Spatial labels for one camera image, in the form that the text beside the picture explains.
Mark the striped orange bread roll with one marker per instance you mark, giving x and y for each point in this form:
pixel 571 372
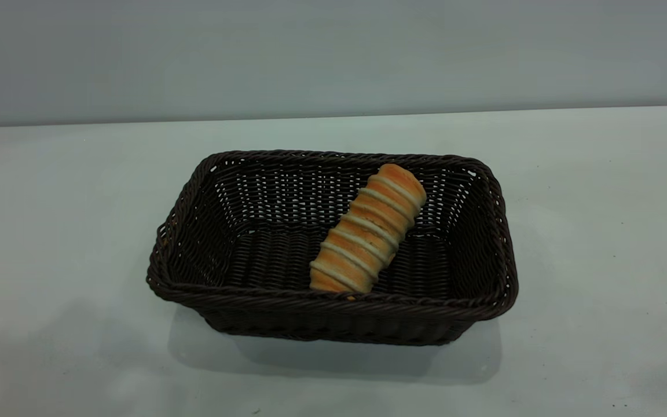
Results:
pixel 368 231

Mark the black woven wicker basket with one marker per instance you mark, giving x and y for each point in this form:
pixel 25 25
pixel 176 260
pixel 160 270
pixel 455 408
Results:
pixel 252 255

